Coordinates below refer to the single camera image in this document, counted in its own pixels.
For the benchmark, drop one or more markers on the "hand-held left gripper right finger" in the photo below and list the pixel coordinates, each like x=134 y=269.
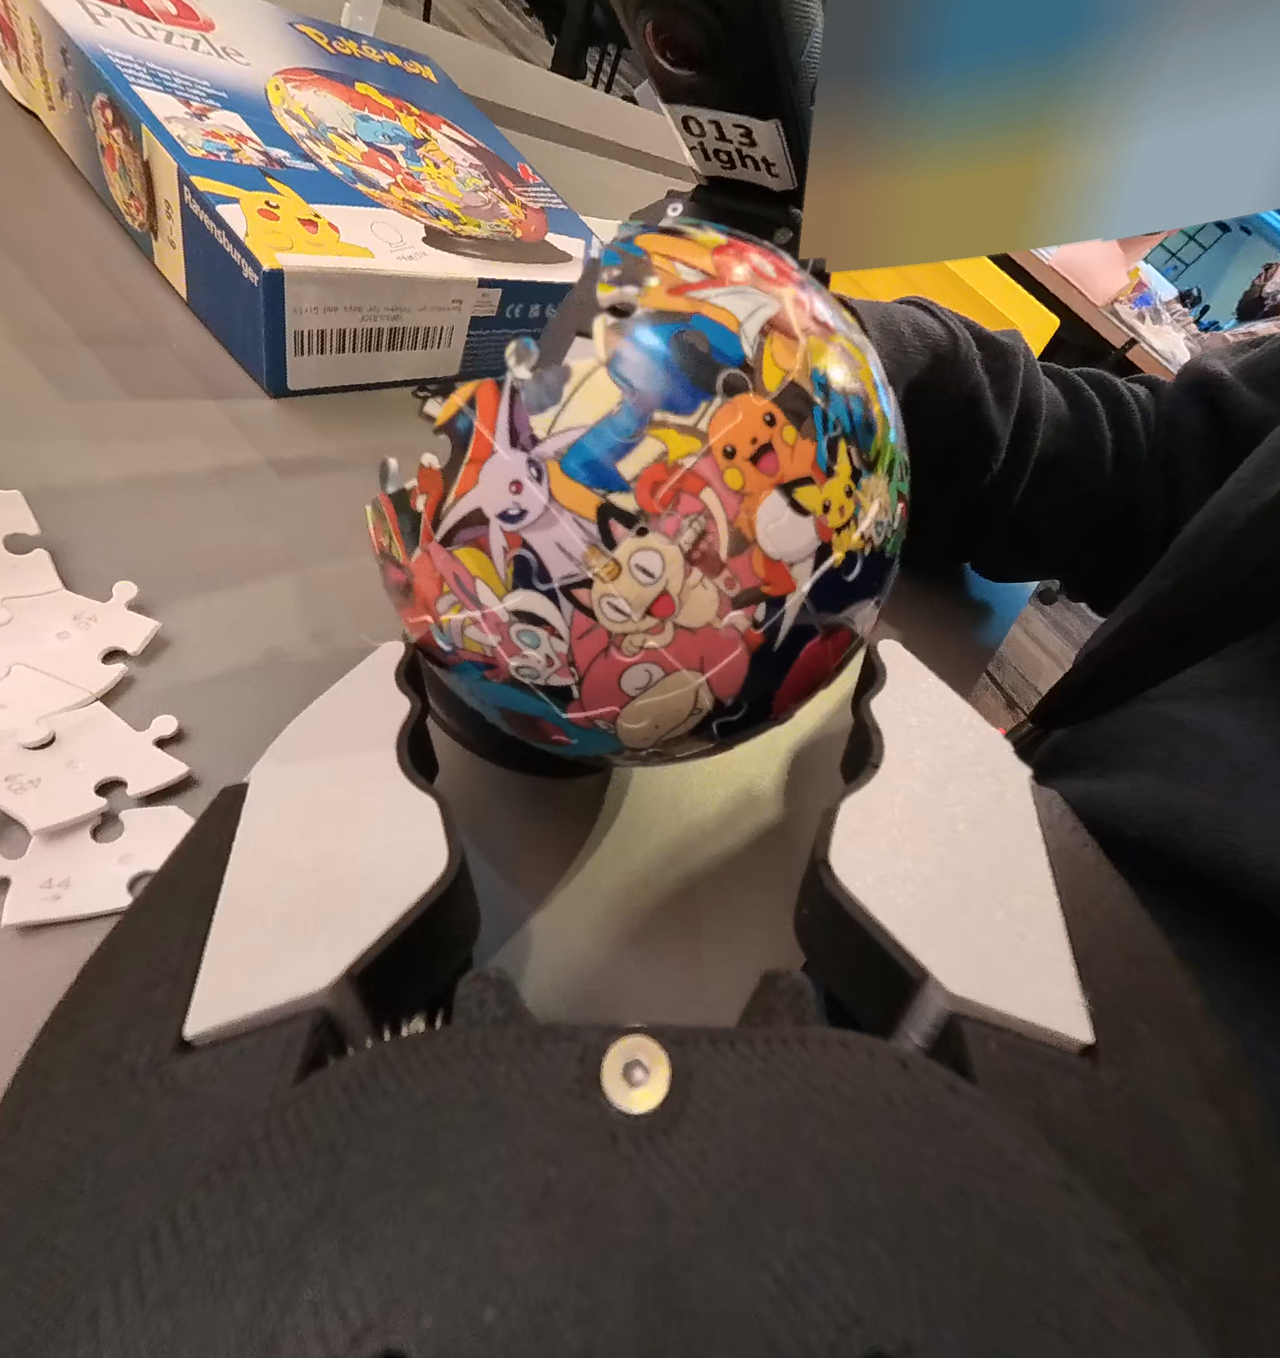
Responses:
x=957 y=870

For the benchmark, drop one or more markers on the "black ball stand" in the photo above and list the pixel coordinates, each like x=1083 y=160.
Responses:
x=512 y=743

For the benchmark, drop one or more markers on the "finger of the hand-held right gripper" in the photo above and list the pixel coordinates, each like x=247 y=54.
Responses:
x=571 y=313

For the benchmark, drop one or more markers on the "blue puzzle box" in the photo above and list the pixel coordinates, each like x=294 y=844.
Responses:
x=226 y=212

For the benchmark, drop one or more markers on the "person's right forearm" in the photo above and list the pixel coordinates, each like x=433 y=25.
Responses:
x=1021 y=455

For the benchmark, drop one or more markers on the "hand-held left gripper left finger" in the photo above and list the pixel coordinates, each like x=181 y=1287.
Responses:
x=311 y=859

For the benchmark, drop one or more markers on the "loose white puzzle pieces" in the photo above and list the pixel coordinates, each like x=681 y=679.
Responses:
x=56 y=743

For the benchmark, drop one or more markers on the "yellow plastic bin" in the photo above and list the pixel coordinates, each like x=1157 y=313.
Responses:
x=947 y=297

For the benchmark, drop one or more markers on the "colourful puzzle ball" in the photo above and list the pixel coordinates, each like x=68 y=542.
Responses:
x=650 y=509

